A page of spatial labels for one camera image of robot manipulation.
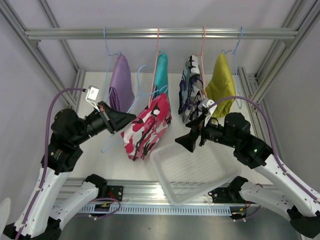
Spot light blue wire hanger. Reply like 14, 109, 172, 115
100, 64, 159, 154

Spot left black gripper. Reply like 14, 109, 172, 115
70, 100, 136, 146

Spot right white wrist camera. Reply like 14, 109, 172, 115
198, 98, 216, 127

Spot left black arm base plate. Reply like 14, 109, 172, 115
94, 185, 124, 214

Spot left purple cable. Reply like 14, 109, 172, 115
14, 87, 87, 240

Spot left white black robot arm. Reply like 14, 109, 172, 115
3, 101, 136, 240

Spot blue hanger of purple trousers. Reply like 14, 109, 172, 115
102, 26, 122, 101

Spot yellow trousers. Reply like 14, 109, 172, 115
205, 53, 236, 119

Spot white slotted cable duct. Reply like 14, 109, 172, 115
44, 204, 233, 216

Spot pink camouflage trousers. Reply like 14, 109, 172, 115
120, 93, 172, 161

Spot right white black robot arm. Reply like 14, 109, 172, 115
175, 112, 320, 239

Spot grey purple camouflage trousers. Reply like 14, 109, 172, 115
178, 55, 205, 124

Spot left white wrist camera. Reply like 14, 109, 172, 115
85, 85, 100, 110

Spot aluminium frame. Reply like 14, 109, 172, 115
0, 0, 320, 240

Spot blue hanger of yellow trousers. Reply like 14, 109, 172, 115
221, 26, 244, 97

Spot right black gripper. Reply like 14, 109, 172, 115
174, 113, 238, 153

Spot aluminium hanging rail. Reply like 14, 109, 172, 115
24, 27, 299, 40

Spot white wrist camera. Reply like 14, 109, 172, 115
198, 98, 216, 127
85, 85, 100, 110

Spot teal trousers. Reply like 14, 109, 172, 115
153, 50, 168, 98

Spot pink hanger of teal trousers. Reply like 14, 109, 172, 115
148, 27, 160, 108

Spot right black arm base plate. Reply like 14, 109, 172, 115
207, 187, 251, 221

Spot white plastic basket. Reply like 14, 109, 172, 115
149, 142, 241, 206

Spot pink hanger of camouflage trousers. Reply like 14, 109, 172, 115
195, 26, 207, 100

